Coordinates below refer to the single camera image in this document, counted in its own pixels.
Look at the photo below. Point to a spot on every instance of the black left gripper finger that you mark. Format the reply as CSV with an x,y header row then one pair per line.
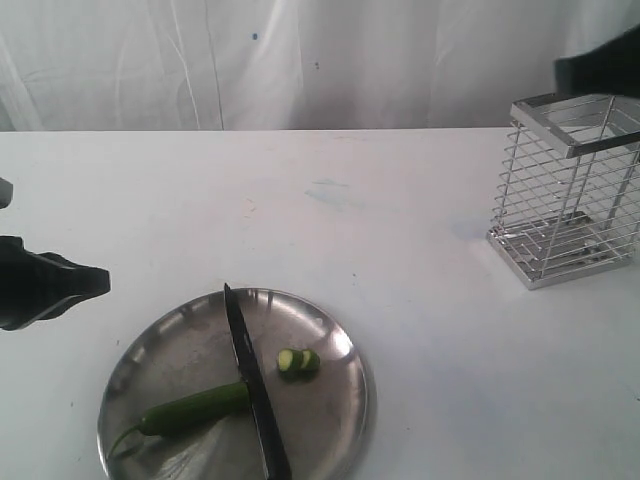
x,y
36,287

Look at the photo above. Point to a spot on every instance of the green cucumber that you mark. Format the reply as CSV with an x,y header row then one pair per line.
x,y
179,416

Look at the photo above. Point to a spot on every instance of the black kitchen knife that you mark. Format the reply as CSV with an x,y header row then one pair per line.
x,y
276,464

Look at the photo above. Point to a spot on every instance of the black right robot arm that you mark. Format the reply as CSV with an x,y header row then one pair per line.
x,y
612,68

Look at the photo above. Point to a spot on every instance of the cucumber slice left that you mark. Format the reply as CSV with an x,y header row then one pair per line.
x,y
287,360

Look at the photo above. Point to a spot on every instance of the cucumber slice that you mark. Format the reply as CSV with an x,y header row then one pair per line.
x,y
287,360
311,361
301,360

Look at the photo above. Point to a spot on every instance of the cucumber slice middle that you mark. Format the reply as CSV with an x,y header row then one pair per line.
x,y
301,360

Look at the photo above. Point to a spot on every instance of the cucumber slice right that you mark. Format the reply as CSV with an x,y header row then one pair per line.
x,y
311,361

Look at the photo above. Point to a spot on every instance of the white backdrop curtain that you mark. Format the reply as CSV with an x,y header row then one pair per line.
x,y
262,65

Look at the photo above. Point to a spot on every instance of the round stainless steel plate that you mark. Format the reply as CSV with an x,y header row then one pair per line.
x,y
322,417

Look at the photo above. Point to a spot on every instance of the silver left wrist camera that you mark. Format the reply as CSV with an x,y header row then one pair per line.
x,y
6,193

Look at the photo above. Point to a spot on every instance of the steel wire utensil rack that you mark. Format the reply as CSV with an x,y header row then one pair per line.
x,y
568,199

